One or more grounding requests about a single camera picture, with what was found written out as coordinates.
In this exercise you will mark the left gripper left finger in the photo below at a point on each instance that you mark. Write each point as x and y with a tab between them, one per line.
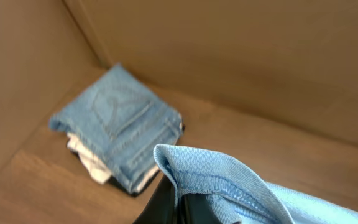
161	207

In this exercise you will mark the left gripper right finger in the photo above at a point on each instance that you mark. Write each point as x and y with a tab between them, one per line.
195	209

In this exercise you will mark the light blue printed t-shirt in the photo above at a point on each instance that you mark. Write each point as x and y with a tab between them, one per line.
236	194

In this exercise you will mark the folded white garment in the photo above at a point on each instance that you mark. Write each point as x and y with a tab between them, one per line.
99	172

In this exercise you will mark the folded blue denim jeans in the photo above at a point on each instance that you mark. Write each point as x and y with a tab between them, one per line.
121	121

